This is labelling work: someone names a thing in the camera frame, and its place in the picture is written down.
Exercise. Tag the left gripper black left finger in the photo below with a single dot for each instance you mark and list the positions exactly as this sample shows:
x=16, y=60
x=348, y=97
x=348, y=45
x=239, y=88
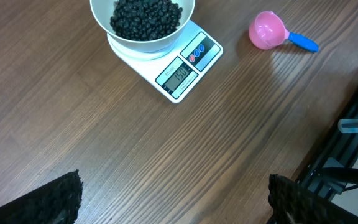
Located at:
x=55, y=202

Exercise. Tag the pink scoop with blue handle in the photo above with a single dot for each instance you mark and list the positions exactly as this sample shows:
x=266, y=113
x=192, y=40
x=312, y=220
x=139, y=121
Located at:
x=267, y=31

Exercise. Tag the white round bowl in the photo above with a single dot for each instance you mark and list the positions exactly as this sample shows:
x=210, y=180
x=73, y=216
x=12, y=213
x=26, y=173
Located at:
x=103, y=10

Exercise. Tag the white digital kitchen scale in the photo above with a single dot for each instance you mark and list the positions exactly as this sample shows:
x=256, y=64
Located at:
x=175, y=70

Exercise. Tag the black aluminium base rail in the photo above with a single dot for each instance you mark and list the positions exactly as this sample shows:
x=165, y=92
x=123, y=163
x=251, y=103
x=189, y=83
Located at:
x=338, y=149

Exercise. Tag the black beans in bowl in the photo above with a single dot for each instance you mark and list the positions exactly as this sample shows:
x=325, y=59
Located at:
x=145, y=20

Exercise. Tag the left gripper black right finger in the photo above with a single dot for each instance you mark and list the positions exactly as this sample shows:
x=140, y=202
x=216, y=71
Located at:
x=291, y=203

